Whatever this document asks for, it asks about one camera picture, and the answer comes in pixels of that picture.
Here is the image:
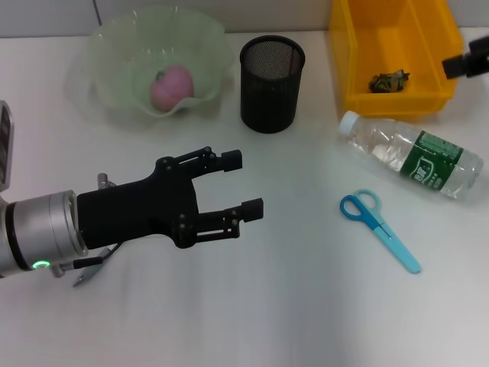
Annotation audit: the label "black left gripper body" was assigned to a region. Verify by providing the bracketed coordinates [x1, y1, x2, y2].
[76, 155, 200, 249]

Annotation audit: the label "green plastic wrapper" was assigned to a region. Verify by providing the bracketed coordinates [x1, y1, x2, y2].
[367, 68, 412, 94]

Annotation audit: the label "pink peach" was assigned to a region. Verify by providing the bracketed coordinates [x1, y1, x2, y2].
[150, 64, 195, 112]

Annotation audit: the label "clear green-label water bottle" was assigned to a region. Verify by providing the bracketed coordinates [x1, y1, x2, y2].
[337, 110, 484, 200]

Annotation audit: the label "black mesh pen holder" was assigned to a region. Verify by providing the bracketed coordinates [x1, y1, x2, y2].
[239, 34, 306, 135]

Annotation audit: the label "grey ballpoint pen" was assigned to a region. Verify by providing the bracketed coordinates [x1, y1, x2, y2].
[73, 246, 112, 288]

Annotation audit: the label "blue scissors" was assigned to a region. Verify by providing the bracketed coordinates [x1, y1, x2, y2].
[339, 188, 423, 274]

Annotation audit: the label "translucent green fruit plate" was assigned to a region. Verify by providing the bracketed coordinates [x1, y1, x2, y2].
[87, 8, 236, 118]

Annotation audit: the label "yellow plastic bin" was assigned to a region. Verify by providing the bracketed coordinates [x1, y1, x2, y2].
[329, 0, 465, 118]

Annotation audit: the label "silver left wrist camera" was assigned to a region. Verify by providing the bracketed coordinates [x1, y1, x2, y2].
[0, 100, 17, 192]

